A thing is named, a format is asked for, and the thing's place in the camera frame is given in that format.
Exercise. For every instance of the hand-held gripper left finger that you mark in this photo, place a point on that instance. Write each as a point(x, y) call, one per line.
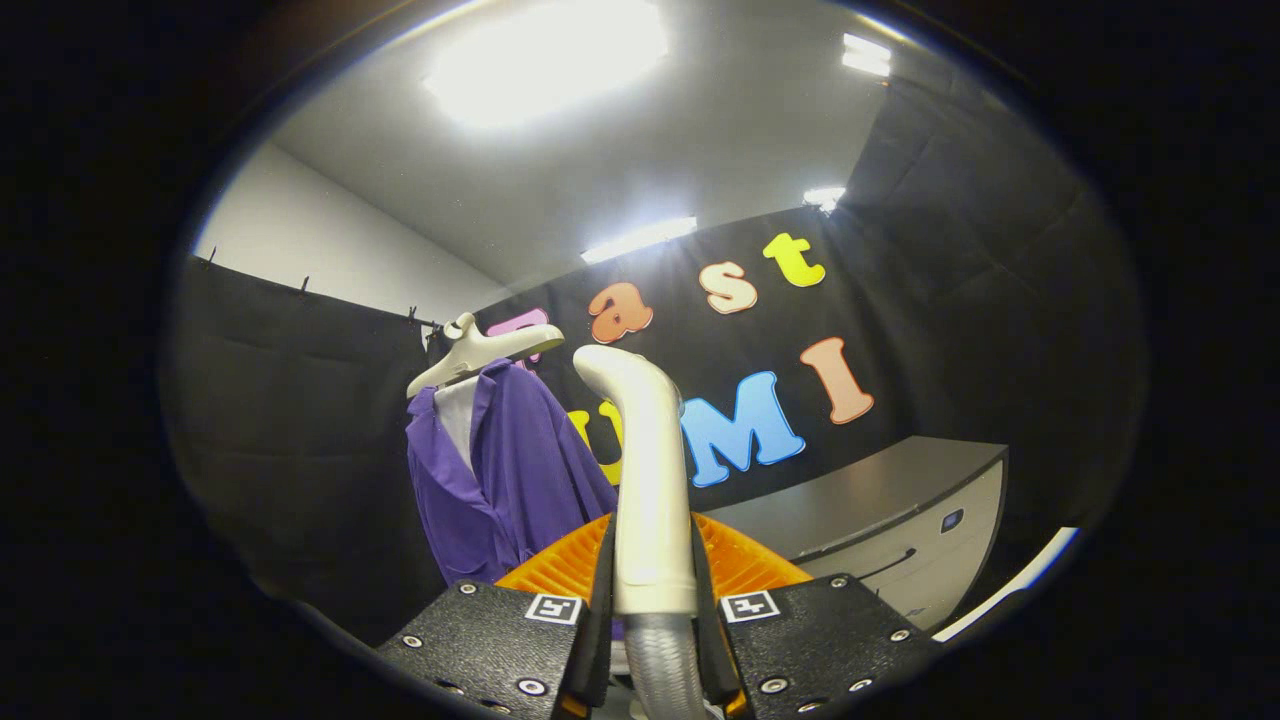
point(600, 640)

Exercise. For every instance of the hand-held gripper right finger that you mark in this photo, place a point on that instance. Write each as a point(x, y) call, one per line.
point(710, 640)

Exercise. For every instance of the purple jacket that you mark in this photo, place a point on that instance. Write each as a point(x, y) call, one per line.
point(520, 470)

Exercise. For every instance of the white clothes hanger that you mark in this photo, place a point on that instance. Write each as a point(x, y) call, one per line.
point(480, 350)

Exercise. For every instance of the grey cabinet with dark top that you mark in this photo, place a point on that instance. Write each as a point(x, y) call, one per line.
point(860, 490)

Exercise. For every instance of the white padded ironing form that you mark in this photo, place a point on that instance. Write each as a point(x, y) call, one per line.
point(458, 420)

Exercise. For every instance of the long strip ceiling light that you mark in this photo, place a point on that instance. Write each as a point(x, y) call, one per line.
point(640, 238)

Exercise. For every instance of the small ceiling light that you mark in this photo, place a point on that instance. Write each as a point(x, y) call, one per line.
point(824, 197)

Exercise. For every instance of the large ceiling light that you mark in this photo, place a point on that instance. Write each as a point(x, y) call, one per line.
point(550, 55)

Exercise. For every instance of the square ceiling light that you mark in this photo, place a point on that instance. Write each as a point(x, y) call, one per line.
point(866, 55)

